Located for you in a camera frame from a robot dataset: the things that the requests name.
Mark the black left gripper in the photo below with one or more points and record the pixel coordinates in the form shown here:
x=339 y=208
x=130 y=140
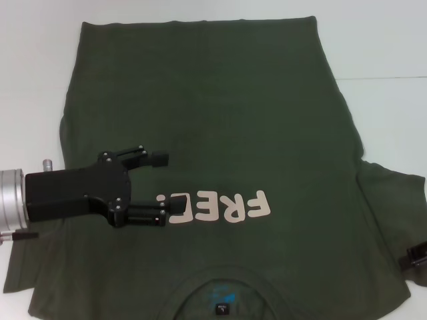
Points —
x=73 y=190

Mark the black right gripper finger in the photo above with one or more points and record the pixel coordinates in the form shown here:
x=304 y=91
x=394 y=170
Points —
x=417 y=256

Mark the dark green FREE! t-shirt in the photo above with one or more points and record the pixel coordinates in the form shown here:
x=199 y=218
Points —
x=233 y=110

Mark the silver stub connector left wrist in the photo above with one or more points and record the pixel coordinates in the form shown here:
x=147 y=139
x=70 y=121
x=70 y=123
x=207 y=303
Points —
x=48 y=165

